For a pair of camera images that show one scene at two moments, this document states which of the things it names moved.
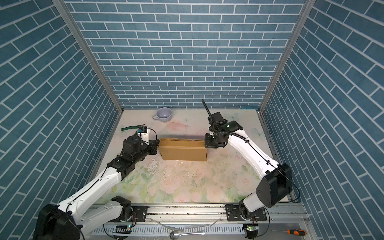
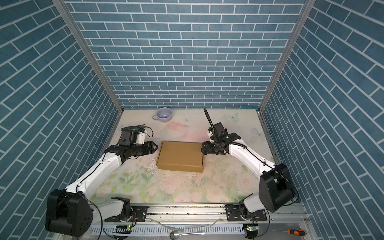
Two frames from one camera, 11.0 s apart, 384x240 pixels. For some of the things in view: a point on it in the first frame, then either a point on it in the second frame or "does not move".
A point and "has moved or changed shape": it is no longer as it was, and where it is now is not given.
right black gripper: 208,144 → 206,148
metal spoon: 175,235 does not move
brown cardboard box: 182,149 has moved or changed shape
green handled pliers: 131,127 does not move
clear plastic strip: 185,228 does not move
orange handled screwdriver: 294,232 does not move
